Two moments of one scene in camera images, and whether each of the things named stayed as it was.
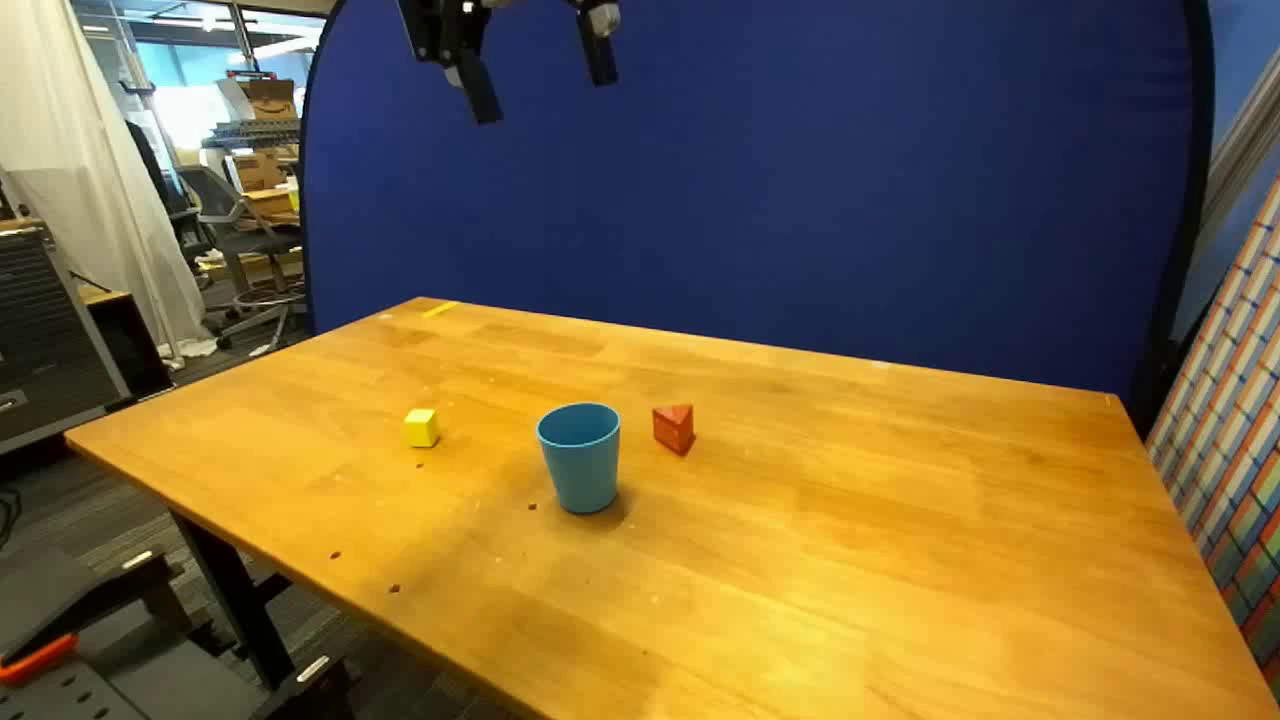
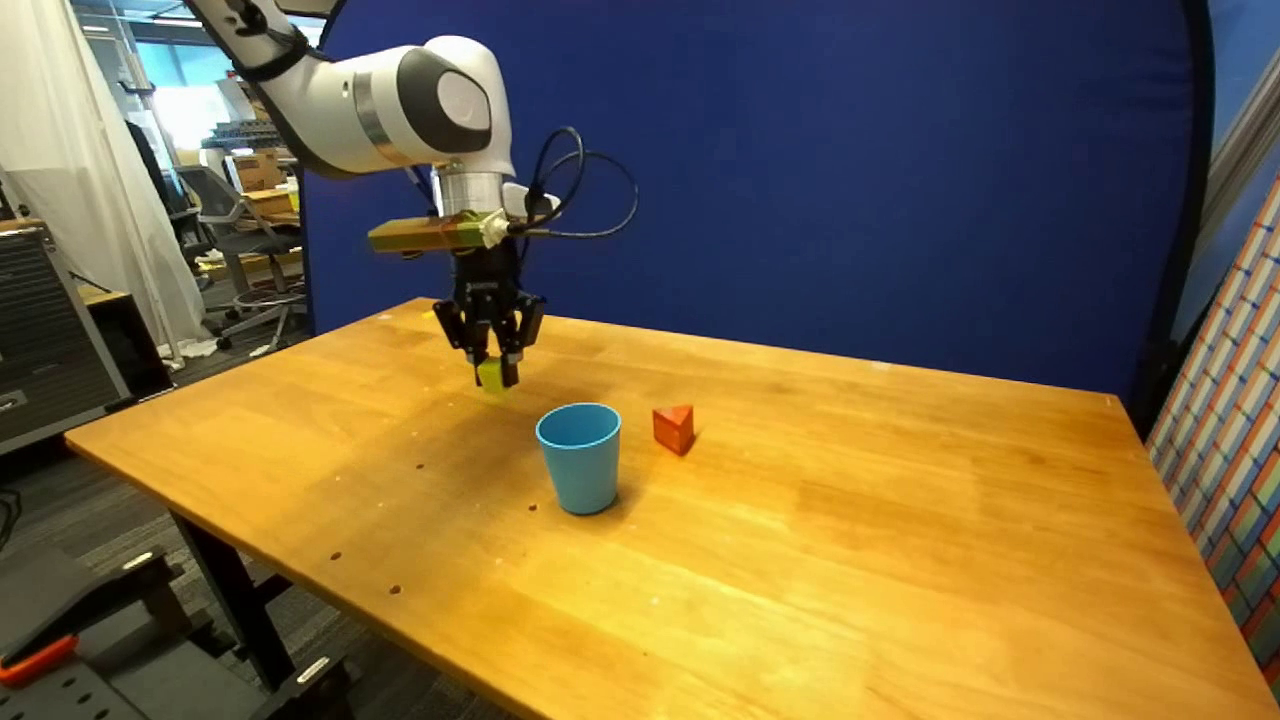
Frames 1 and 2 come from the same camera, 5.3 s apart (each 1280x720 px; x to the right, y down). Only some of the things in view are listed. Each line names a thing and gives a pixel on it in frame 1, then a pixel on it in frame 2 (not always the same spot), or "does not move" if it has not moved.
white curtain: x=81 y=160 does not move
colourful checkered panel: x=1219 y=427 does not move
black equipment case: x=54 y=369 does not move
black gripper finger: x=478 y=83 -> x=465 y=333
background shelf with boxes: x=267 y=145 does not move
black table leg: x=244 y=597 does not move
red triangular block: x=674 y=427 does not move
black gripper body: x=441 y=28 -> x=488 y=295
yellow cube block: x=420 y=427 -> x=488 y=378
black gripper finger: x=602 y=39 -> x=520 y=329
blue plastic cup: x=580 y=441 does not move
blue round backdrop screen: x=1008 y=191 does not move
